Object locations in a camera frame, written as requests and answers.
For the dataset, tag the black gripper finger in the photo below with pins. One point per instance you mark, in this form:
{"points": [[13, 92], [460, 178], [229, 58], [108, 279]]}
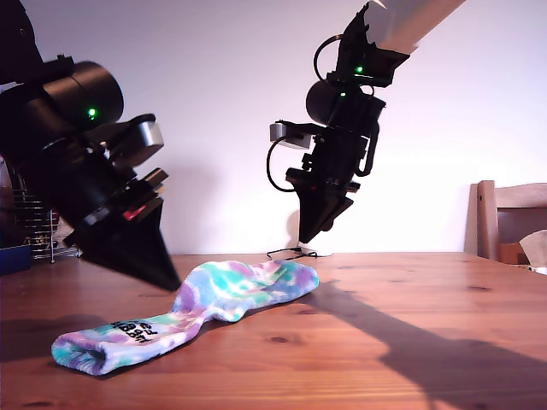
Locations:
{"points": [[160, 247], [312, 213], [115, 252], [339, 207]]}

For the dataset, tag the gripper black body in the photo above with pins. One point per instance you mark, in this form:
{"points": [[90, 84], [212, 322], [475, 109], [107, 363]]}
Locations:
{"points": [[337, 158], [98, 192]]}

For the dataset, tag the tie-dye sock with black lettering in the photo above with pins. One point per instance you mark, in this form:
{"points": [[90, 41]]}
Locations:
{"points": [[239, 286]]}

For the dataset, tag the blue plastic container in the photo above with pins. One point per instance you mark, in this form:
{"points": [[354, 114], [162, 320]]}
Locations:
{"points": [[15, 260]]}

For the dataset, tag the wooden chair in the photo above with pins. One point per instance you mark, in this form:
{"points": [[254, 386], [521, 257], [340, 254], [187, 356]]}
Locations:
{"points": [[487, 213]]}

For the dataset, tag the beige paper sheet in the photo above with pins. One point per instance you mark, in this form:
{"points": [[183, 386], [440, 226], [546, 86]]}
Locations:
{"points": [[536, 247]]}

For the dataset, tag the white paper item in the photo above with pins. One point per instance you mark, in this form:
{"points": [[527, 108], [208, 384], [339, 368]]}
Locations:
{"points": [[540, 271]]}

